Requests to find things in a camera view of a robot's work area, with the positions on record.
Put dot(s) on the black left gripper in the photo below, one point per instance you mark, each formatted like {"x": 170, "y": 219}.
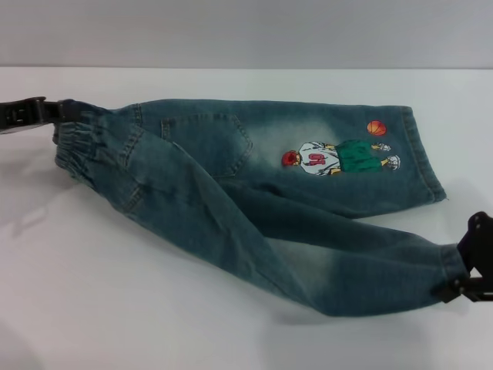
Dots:
{"x": 19, "y": 117}

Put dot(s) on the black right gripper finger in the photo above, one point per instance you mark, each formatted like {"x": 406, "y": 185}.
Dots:
{"x": 475, "y": 289}
{"x": 477, "y": 231}

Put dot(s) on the blue denim shorts cartoon print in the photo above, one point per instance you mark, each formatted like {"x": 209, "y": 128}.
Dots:
{"x": 231, "y": 216}

